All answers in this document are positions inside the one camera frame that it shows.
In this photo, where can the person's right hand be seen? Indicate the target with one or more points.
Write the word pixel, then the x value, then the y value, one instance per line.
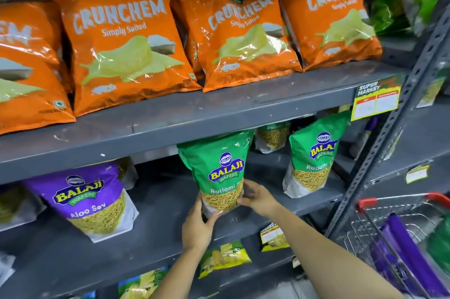
pixel 262 200

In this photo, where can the person's left hand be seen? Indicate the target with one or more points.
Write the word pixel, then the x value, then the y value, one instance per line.
pixel 197 232

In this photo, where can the person's right thumb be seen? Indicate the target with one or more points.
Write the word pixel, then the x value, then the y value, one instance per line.
pixel 245 201

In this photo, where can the person's left thumb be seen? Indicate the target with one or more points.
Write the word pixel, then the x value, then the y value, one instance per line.
pixel 213 220

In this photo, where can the green snack packet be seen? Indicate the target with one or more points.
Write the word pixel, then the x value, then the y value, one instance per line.
pixel 218 168
pixel 272 137
pixel 313 158

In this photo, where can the person's left forearm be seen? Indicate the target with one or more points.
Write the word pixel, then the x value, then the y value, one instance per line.
pixel 175 274

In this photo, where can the person's right forearm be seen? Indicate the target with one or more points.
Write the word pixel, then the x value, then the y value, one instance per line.
pixel 323 260

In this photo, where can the yellow chips packet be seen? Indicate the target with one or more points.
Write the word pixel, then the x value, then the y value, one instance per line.
pixel 225 258
pixel 142 284

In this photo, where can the yellow and red price label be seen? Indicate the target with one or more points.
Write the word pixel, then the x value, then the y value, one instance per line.
pixel 376 98
pixel 274 238

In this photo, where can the small yellow price label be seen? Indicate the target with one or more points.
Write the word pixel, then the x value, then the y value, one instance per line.
pixel 393 145
pixel 417 173
pixel 430 93
pixel 296 262

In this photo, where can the grey metal shelf rack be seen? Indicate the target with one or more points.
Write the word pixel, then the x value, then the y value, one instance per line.
pixel 211 112
pixel 422 133

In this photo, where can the clear yellow snack packet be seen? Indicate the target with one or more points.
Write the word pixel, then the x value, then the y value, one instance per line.
pixel 16 205
pixel 128 172

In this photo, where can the purple snack packet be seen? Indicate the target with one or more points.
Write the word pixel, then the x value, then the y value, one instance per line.
pixel 88 196

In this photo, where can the purple and white packet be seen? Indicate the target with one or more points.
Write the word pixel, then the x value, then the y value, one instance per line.
pixel 364 137

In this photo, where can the orange chips bag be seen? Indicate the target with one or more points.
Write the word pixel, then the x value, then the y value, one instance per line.
pixel 24 105
pixel 327 17
pixel 119 49
pixel 191 52
pixel 242 28

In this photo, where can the grey perforated metal upright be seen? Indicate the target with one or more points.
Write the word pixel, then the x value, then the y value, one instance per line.
pixel 397 123

